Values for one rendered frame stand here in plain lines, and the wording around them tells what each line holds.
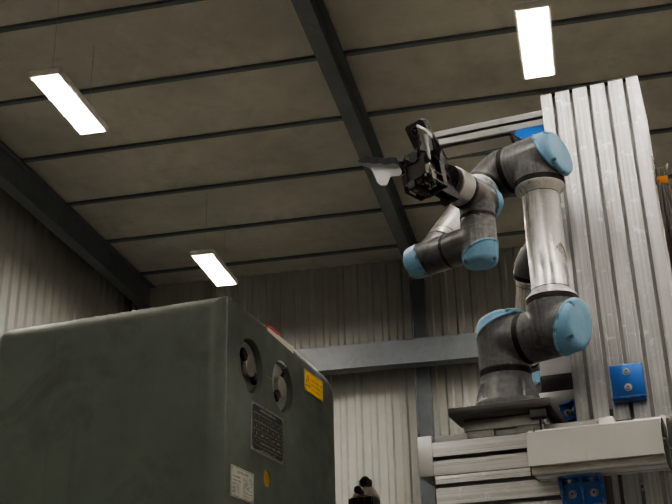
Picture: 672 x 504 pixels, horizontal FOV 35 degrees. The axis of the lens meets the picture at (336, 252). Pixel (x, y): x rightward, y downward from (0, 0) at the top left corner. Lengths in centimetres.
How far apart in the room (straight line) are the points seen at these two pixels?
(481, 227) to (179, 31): 1027
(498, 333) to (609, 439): 39
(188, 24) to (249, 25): 67
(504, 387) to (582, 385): 24
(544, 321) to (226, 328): 77
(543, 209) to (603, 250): 24
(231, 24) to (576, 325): 1008
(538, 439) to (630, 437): 18
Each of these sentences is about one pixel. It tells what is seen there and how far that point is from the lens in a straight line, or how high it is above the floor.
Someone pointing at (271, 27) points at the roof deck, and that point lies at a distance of 1222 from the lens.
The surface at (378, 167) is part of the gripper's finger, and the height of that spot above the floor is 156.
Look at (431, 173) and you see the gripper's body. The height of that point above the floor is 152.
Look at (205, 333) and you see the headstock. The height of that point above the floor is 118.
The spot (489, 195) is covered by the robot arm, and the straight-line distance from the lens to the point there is 227.
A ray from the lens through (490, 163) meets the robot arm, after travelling 258.
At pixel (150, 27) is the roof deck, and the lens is 1232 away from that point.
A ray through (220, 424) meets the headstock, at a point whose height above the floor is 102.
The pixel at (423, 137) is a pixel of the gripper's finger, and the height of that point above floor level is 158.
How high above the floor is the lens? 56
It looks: 23 degrees up
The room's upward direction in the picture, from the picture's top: 1 degrees counter-clockwise
